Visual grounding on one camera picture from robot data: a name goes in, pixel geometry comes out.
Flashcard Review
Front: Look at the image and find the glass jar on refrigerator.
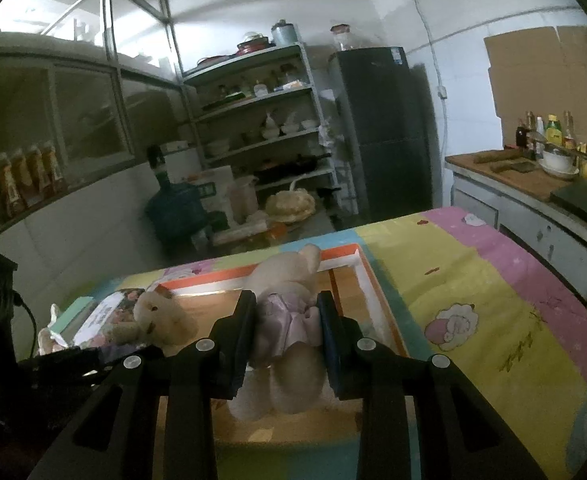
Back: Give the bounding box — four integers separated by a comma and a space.
330, 24, 355, 52

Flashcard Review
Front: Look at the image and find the metal kitchen shelf rack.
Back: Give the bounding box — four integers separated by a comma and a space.
182, 42, 340, 203

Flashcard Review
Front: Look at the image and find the window cabinet frame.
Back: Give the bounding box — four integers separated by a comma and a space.
0, 0, 185, 252

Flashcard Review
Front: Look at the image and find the colourful cartoon tablecloth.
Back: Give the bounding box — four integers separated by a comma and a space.
88, 207, 587, 479

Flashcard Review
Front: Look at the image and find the cardboard wall sheet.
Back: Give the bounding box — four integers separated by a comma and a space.
484, 26, 587, 145

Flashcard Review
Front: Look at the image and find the cream teddy bear purple dress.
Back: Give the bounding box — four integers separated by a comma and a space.
104, 290, 198, 352

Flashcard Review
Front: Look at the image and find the yellow-green condiment bottle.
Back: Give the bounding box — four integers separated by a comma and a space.
545, 114, 563, 146

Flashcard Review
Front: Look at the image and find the orange-rimmed cardboard box tray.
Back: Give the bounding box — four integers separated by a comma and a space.
154, 243, 406, 446

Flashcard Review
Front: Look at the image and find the cream teddy bear pink dress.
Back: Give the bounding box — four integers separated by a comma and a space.
228, 244, 326, 422

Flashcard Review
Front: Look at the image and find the white bowl on counter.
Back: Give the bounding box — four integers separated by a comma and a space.
539, 150, 579, 180

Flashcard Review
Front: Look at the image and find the floral tissue pack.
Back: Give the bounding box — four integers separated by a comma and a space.
72, 288, 144, 348

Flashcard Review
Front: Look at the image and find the mint green tissue box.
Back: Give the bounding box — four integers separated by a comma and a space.
47, 296, 96, 344

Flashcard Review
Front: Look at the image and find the black refrigerator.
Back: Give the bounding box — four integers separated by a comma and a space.
328, 47, 432, 222

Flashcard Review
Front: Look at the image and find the light blue pot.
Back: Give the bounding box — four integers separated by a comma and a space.
272, 20, 299, 47

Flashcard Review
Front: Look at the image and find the green water jug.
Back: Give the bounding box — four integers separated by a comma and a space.
144, 144, 208, 259

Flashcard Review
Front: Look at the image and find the kitchen counter cabinet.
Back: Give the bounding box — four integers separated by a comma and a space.
445, 154, 587, 307

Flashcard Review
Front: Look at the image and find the red pot with lid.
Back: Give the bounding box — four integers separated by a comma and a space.
236, 32, 270, 56

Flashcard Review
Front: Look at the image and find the white plastic bag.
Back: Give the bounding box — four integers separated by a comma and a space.
37, 304, 69, 356

